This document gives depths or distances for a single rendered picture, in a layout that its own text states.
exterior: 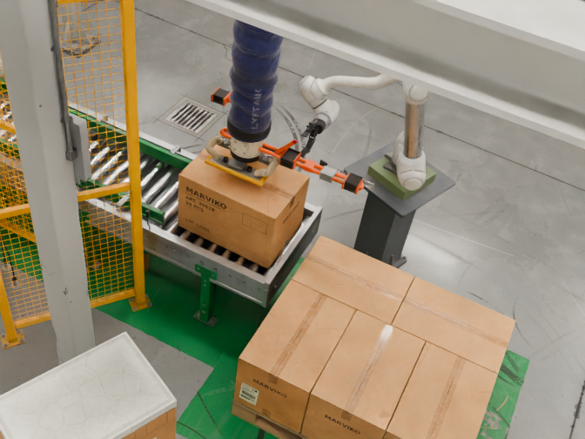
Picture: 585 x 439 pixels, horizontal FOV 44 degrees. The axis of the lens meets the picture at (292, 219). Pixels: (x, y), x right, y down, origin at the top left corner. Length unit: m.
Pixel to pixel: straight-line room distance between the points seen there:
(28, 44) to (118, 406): 1.39
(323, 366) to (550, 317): 1.90
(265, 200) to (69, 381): 1.43
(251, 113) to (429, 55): 2.65
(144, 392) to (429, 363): 1.54
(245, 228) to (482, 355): 1.42
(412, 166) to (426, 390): 1.21
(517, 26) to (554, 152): 5.56
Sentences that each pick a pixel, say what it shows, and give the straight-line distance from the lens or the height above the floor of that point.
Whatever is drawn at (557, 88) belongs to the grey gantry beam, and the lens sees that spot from 0.99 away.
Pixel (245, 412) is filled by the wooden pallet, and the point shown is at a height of 0.08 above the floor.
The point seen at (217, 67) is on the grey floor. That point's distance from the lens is 6.51.
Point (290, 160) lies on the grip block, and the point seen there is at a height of 1.21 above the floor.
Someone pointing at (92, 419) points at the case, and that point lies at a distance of 3.01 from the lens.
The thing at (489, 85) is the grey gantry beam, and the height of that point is 3.11.
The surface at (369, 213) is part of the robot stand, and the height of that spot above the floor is 0.43.
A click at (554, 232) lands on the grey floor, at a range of 5.71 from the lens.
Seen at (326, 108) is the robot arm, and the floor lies 1.24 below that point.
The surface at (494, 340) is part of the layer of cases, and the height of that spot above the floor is 0.54.
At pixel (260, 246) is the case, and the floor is 0.70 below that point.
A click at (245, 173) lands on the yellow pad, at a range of 3.82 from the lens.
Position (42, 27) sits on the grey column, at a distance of 2.72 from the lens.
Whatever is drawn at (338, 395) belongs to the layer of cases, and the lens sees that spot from 3.67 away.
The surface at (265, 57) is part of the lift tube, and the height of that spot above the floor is 1.77.
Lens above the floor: 3.63
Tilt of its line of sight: 45 degrees down
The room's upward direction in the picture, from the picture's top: 10 degrees clockwise
